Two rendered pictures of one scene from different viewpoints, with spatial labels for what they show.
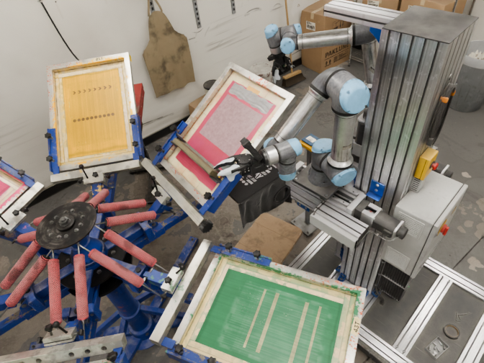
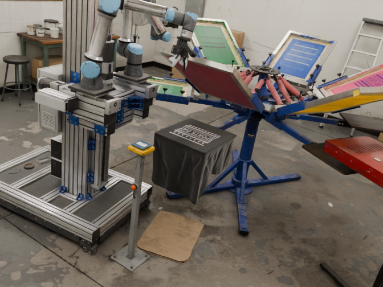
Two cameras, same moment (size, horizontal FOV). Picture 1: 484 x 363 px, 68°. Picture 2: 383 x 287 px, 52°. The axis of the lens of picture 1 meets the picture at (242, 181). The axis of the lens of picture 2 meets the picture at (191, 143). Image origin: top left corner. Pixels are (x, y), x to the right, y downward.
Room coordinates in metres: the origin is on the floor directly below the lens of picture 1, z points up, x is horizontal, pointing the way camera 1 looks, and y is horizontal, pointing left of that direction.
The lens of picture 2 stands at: (4.18, -1.36, 2.09)
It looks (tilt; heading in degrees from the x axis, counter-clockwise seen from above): 24 degrees down; 152
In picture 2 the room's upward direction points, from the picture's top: 9 degrees clockwise
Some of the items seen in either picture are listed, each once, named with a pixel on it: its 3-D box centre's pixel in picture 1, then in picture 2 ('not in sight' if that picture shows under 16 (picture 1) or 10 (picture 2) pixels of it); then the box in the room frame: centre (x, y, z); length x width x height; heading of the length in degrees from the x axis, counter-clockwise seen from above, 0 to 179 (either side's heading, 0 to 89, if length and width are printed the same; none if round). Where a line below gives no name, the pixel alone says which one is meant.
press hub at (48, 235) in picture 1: (112, 285); (251, 130); (1.20, 0.90, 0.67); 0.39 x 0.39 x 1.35
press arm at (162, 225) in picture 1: (188, 211); (225, 125); (1.53, 0.37, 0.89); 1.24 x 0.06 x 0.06; 122
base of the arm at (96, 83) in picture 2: not in sight; (92, 79); (1.62, -0.81, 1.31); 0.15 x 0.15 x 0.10
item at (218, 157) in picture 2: not in sight; (215, 167); (1.97, 0.07, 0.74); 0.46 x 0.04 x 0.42; 122
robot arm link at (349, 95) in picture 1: (342, 135); (127, 21); (1.17, -0.46, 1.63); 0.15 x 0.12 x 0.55; 15
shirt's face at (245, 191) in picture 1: (246, 167); (196, 134); (1.79, -0.04, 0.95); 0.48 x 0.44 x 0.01; 122
